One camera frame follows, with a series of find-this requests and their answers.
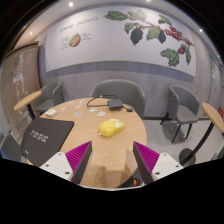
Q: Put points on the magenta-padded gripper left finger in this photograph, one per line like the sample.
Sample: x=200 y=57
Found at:
x=56 y=163

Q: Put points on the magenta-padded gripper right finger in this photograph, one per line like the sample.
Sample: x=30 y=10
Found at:
x=166 y=165

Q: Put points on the yellow computer mouse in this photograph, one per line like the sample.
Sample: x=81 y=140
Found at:
x=108 y=128

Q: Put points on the black mouse pad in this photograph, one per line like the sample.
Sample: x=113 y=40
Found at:
x=43 y=140

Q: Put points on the grey upholstered chair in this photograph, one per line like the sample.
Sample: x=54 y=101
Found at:
x=123 y=90
x=183 y=103
x=50 y=96
x=10 y=148

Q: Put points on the small white box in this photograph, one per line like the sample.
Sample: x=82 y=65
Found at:
x=51 y=113

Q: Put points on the small white card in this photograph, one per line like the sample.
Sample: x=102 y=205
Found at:
x=93 y=109
x=79 y=106
x=63 y=108
x=101 y=114
x=71 y=102
x=82 y=101
x=78 y=114

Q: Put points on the round wooden side table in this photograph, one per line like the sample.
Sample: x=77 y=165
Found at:
x=27 y=99
x=213 y=116

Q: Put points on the black flat hub device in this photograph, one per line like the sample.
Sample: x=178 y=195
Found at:
x=115 y=103

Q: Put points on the ceiling spot lights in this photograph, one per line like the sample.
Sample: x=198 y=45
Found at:
x=71 y=4

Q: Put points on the brown wall board with writing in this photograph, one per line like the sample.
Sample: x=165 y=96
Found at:
x=18 y=86

